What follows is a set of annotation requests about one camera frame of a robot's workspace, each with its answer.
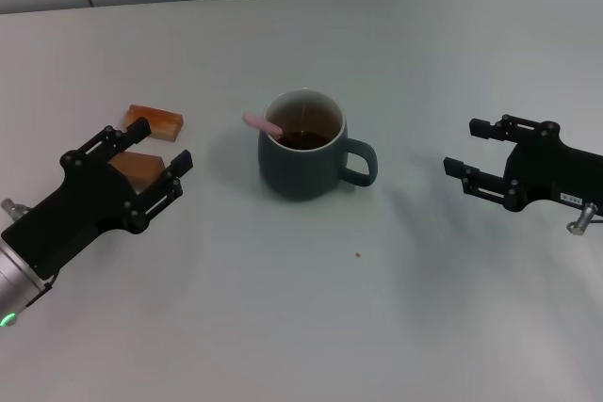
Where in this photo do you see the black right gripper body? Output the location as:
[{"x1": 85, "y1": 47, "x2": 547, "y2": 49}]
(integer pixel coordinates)
[{"x1": 502, "y1": 121, "x2": 603, "y2": 216}]

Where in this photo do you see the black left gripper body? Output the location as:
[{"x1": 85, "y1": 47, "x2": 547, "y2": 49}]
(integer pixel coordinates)
[{"x1": 2, "y1": 150, "x2": 146, "y2": 281}]

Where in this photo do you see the pink handled metal spoon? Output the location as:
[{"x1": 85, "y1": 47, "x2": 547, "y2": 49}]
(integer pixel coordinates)
[{"x1": 242, "y1": 111, "x2": 285, "y2": 137}]

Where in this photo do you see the grey ceramic mug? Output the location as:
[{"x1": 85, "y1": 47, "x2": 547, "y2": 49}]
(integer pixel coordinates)
[{"x1": 257, "y1": 86, "x2": 380, "y2": 201}]

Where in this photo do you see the orange wooden block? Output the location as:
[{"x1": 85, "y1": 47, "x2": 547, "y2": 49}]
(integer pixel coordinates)
[{"x1": 124, "y1": 103, "x2": 185, "y2": 142}]

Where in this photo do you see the dark brown arched wooden block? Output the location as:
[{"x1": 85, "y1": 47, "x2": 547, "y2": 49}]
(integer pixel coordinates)
[{"x1": 106, "y1": 152, "x2": 166, "y2": 196}]

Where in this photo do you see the dark coffee liquid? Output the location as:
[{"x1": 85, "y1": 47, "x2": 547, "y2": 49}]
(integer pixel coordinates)
[{"x1": 277, "y1": 131, "x2": 332, "y2": 152}]

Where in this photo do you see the right gripper cable with plug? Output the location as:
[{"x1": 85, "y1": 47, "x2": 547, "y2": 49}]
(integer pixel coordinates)
[{"x1": 566, "y1": 202, "x2": 603, "y2": 237}]

